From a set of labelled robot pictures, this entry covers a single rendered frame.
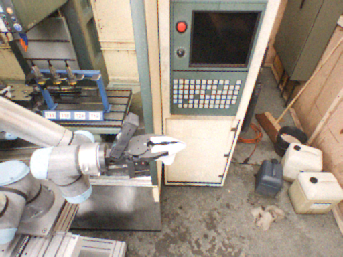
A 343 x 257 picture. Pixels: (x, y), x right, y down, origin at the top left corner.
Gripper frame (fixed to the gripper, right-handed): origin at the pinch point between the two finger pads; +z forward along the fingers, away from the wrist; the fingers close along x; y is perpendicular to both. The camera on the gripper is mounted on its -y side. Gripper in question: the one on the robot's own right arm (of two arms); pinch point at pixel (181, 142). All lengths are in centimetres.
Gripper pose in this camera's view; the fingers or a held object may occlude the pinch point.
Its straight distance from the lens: 54.9
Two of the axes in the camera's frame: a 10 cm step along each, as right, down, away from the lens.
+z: 9.9, -0.9, 1.0
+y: 0.1, 8.0, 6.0
